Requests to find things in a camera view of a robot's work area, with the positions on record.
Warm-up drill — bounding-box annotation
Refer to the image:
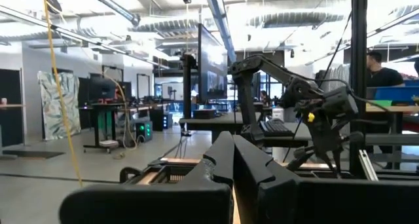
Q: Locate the wooden table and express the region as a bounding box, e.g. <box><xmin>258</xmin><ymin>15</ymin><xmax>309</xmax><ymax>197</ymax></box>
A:
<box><xmin>365</xmin><ymin>105</ymin><xmax>419</xmax><ymax>171</ymax></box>

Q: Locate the black ceiling cable reel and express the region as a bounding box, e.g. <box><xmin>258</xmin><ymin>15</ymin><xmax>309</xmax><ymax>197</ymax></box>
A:
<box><xmin>45</xmin><ymin>0</ymin><xmax>63</xmax><ymax>14</ymax></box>

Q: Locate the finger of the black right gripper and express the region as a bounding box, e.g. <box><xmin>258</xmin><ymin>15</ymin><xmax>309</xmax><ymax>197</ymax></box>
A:
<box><xmin>319</xmin><ymin>149</ymin><xmax>343</xmax><ymax>179</ymax></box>
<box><xmin>283</xmin><ymin>145</ymin><xmax>317</xmax><ymax>173</ymax></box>

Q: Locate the dark floor mat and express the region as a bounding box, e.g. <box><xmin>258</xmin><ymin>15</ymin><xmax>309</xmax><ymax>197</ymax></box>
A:
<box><xmin>1</xmin><ymin>149</ymin><xmax>66</xmax><ymax>160</ymax></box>

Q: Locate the black keyboard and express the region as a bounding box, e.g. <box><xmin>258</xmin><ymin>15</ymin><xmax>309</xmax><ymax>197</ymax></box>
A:
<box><xmin>258</xmin><ymin>118</ymin><xmax>295</xmax><ymax>137</ymax></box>

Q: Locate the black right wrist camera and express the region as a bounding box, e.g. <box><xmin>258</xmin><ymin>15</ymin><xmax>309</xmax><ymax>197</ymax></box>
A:
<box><xmin>322</xmin><ymin>86</ymin><xmax>359</xmax><ymax>120</ymax></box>

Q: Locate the black monitor stand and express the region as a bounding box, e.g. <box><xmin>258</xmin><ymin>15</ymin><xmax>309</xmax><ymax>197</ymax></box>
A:
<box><xmin>181</xmin><ymin>52</ymin><xmax>198</xmax><ymax>137</ymax></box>

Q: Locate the leaf-pattern cloth panel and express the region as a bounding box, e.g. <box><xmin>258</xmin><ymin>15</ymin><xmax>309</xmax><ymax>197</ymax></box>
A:
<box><xmin>37</xmin><ymin>70</ymin><xmax>82</xmax><ymax>141</ymax></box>

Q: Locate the white box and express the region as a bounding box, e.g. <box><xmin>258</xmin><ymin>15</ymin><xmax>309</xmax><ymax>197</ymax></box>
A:
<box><xmin>272</xmin><ymin>107</ymin><xmax>285</xmax><ymax>122</ymax></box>

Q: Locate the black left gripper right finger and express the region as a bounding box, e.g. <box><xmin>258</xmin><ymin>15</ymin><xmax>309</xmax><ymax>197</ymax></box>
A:
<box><xmin>232</xmin><ymin>134</ymin><xmax>419</xmax><ymax>224</ymax></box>

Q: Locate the green flat object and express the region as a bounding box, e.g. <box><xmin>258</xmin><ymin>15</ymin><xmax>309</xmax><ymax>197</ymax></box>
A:
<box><xmin>366</xmin><ymin>100</ymin><xmax>393</xmax><ymax>107</ymax></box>

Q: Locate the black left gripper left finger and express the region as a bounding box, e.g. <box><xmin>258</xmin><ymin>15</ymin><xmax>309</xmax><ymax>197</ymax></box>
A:
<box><xmin>58</xmin><ymin>131</ymin><xmax>235</xmax><ymax>224</ymax></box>

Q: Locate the dark side desk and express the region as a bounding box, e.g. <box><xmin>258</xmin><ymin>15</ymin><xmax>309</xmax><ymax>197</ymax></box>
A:
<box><xmin>178</xmin><ymin>111</ymin><xmax>314</xmax><ymax>149</ymax></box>

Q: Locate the yellow power cable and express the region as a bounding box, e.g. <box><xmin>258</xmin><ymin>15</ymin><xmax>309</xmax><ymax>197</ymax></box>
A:
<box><xmin>41</xmin><ymin>0</ymin><xmax>83</xmax><ymax>188</ymax></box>

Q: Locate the black computer tower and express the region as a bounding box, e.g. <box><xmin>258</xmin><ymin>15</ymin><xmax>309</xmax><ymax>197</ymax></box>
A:
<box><xmin>149</xmin><ymin>108</ymin><xmax>173</xmax><ymax>132</ymax></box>

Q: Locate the black computer monitor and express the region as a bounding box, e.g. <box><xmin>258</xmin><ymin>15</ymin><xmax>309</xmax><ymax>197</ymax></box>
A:
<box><xmin>87</xmin><ymin>76</ymin><xmax>117</xmax><ymax>103</ymax></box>

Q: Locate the computer with green lights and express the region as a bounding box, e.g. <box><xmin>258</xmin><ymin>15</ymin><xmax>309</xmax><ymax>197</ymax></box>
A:
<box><xmin>135</xmin><ymin>120</ymin><xmax>154</xmax><ymax>143</ymax></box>

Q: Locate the blue bin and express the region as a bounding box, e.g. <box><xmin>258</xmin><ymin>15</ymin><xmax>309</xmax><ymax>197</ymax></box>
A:
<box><xmin>374</xmin><ymin>84</ymin><xmax>419</xmax><ymax>103</ymax></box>

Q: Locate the black aluminium table frame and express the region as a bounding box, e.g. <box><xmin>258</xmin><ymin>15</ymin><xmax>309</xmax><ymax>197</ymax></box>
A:
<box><xmin>278</xmin><ymin>0</ymin><xmax>419</xmax><ymax>182</ymax></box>

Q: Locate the small black box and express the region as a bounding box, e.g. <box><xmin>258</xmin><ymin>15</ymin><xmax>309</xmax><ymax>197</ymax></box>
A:
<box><xmin>192</xmin><ymin>109</ymin><xmax>217</xmax><ymax>120</ymax></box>

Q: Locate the black standing desk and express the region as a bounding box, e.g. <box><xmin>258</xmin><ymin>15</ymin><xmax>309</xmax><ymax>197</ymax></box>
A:
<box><xmin>78</xmin><ymin>101</ymin><xmax>132</xmax><ymax>154</ymax></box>

